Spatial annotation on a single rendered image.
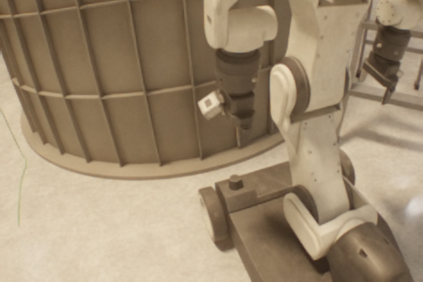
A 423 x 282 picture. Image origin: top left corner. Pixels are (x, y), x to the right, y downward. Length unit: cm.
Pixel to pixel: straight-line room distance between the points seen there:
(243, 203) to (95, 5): 85
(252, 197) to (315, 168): 29
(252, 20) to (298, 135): 37
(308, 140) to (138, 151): 86
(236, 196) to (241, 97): 47
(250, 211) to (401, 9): 73
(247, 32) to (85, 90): 93
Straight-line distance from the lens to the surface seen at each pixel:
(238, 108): 61
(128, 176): 142
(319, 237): 77
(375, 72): 87
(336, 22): 65
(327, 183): 83
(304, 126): 77
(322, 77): 70
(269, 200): 104
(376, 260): 74
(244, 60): 55
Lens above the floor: 95
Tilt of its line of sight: 32 degrees down
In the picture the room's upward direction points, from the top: 5 degrees counter-clockwise
